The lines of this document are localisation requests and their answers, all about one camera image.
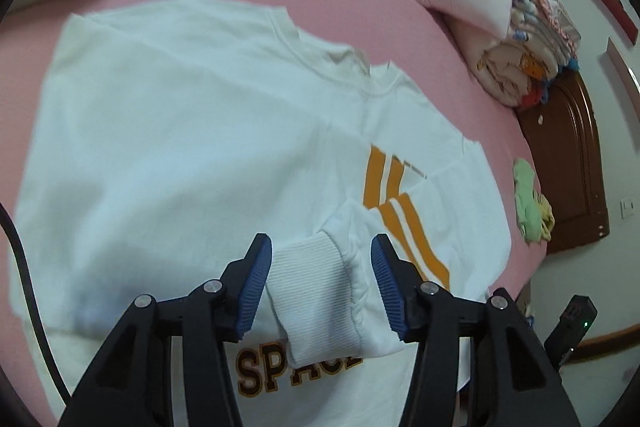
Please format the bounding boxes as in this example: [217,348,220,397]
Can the black device green light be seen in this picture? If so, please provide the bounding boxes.
[544,295,598,369]

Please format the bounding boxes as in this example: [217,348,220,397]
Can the pink bed sheet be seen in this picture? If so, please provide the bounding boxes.
[1,0,544,294]

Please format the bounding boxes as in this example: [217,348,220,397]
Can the green small garment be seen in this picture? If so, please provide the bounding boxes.
[513,158,542,243]

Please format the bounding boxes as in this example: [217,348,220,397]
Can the yellow small garment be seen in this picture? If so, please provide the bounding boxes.
[534,193,555,242]

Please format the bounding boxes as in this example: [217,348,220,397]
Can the folded cartoon quilt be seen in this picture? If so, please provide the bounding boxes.
[445,0,582,109]

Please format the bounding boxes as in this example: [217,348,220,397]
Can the wall power socket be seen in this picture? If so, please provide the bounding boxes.
[620,196,638,220]

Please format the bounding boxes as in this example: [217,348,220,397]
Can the white sweatshirt orange stripes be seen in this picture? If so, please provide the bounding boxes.
[14,0,511,426]

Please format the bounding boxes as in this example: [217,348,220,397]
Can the black cable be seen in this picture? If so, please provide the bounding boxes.
[0,201,73,403]

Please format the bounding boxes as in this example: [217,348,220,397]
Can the brown wooden headboard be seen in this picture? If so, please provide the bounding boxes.
[518,70,610,255]

